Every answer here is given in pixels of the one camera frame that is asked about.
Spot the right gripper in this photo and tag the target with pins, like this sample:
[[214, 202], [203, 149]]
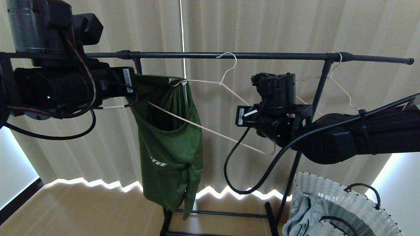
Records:
[[272, 127]]

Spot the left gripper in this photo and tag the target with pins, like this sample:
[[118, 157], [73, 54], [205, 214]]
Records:
[[59, 88]]

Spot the pink clothes hanger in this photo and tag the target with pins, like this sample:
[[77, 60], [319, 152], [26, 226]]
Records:
[[210, 128], [339, 86]]

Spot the green sleeveless shirt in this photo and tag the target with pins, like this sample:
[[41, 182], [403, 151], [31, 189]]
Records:
[[170, 147]]

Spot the black clothes rack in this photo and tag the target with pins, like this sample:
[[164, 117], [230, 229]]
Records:
[[279, 56]]

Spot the white laundry basket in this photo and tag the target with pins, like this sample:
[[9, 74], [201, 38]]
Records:
[[354, 203]]

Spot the pale grey garment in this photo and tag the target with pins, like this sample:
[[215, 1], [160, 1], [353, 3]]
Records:
[[305, 213]]

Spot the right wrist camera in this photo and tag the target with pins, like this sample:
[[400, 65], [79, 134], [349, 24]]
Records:
[[257, 79]]

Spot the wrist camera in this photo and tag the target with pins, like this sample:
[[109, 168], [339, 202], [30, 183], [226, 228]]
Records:
[[257, 79], [87, 29]]

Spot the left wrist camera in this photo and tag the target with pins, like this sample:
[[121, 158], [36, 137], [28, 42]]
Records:
[[87, 29]]

